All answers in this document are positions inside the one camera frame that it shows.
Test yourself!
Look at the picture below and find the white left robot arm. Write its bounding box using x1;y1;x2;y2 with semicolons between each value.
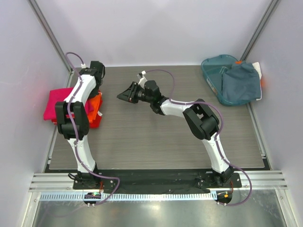
55;61;105;189

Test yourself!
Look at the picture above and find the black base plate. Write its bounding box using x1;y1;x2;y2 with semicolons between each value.
68;169;242;194

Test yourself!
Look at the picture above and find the teal plastic basket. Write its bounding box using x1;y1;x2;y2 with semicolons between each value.
201;54;239;106

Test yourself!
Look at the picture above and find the grey blue t shirt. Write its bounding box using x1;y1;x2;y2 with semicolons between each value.
222;61;262;105

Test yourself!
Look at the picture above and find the aluminium frame post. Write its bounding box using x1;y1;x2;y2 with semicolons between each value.
27;0;72;73
240;0;281;61

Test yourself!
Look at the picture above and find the right aluminium frame post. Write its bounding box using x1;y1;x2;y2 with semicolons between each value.
240;0;281;61

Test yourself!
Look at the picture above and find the front aluminium frame beam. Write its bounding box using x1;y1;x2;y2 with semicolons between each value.
29;170;288;192

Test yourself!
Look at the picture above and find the white cloth in basket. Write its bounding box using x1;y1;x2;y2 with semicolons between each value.
252;62;262;80

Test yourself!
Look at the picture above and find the left aluminium frame post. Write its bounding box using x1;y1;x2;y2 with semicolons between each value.
27;0;72;73

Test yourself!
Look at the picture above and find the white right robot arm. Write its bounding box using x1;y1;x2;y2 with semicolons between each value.
117;80;233;187

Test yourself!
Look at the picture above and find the pink t shirt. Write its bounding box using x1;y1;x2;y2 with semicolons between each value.
43;87;94;122

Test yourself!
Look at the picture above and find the slotted metal cable rail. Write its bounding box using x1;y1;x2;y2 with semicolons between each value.
40;191;217;202

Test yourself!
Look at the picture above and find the orange folded t shirt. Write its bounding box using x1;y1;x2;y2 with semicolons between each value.
87;93;102;123

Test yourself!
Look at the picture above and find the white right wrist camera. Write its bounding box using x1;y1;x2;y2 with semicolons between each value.
137;70;147;88

